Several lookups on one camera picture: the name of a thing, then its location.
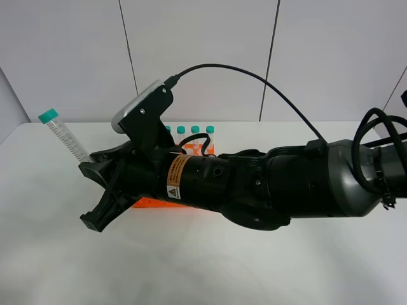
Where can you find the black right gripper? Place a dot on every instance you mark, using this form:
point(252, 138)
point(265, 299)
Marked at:
point(163, 174)

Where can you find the clear test tube teal cap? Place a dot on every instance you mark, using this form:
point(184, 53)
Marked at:
point(51, 119)

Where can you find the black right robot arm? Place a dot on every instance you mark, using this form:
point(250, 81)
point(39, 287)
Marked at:
point(261, 191)

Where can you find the orange test tube rack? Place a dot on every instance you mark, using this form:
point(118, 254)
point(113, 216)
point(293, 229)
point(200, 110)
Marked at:
point(153, 203)

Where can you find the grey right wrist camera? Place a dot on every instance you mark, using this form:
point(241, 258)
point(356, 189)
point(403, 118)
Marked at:
point(143, 106)

